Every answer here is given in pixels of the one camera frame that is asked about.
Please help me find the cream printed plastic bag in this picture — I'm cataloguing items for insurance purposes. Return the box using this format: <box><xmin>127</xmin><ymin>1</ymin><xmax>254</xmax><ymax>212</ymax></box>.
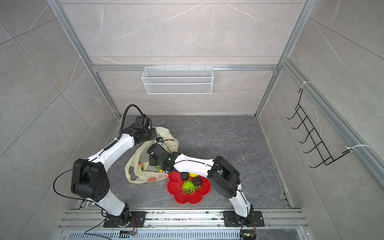
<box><xmin>125</xmin><ymin>127</ymin><xmax>179</xmax><ymax>185</ymax></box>

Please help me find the red flower-shaped plate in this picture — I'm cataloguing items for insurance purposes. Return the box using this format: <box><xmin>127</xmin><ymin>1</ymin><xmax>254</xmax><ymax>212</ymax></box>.
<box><xmin>167</xmin><ymin>173</ymin><xmax>211</xmax><ymax>205</ymax></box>

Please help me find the dark fake avocado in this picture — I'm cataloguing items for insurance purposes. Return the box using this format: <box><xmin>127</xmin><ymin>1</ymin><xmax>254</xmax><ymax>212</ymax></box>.
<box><xmin>180</xmin><ymin>172</ymin><xmax>190</xmax><ymax>182</ymax></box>

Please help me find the yellow fake lemon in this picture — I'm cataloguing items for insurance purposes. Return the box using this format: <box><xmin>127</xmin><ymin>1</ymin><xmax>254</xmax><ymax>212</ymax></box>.
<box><xmin>189</xmin><ymin>173</ymin><xmax>199</xmax><ymax>178</ymax></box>

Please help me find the green fake custard apple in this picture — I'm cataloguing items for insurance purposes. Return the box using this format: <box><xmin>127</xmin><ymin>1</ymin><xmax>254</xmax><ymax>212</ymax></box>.
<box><xmin>182</xmin><ymin>181</ymin><xmax>196</xmax><ymax>195</ymax></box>

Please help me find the dark red fake date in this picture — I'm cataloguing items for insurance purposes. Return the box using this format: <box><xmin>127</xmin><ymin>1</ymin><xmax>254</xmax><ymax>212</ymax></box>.
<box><xmin>192</xmin><ymin>176</ymin><xmax>203</xmax><ymax>188</ymax></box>

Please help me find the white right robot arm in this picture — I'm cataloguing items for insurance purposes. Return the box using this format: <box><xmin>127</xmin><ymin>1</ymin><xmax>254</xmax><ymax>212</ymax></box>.
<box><xmin>147</xmin><ymin>144</ymin><xmax>254</xmax><ymax>226</ymax></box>

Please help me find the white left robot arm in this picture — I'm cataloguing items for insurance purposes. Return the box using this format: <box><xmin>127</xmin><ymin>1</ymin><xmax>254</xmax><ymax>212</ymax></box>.
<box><xmin>71</xmin><ymin>115</ymin><xmax>157</xmax><ymax>227</ymax></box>

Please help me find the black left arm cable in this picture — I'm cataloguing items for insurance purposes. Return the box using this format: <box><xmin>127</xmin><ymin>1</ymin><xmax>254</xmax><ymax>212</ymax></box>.
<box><xmin>118</xmin><ymin>103</ymin><xmax>145</xmax><ymax>140</ymax></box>

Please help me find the white wire mesh basket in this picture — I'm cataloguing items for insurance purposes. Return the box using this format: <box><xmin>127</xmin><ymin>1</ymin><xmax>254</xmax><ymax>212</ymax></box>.
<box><xmin>142</xmin><ymin>67</ymin><xmax>214</xmax><ymax>95</ymax></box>

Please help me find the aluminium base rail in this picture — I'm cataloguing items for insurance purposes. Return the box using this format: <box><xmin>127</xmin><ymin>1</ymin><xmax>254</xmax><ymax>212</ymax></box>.
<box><xmin>57</xmin><ymin>209</ymin><xmax>313</xmax><ymax>240</ymax></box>

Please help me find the aluminium frame rail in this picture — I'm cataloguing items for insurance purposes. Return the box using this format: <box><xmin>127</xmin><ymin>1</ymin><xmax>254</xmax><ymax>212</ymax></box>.
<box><xmin>47</xmin><ymin>0</ymin><xmax>120</xmax><ymax>119</ymax></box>

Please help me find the black wire hook rack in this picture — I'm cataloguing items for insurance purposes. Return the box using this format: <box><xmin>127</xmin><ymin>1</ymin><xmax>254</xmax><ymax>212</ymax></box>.
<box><xmin>287</xmin><ymin>89</ymin><xmax>352</xmax><ymax>169</ymax></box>

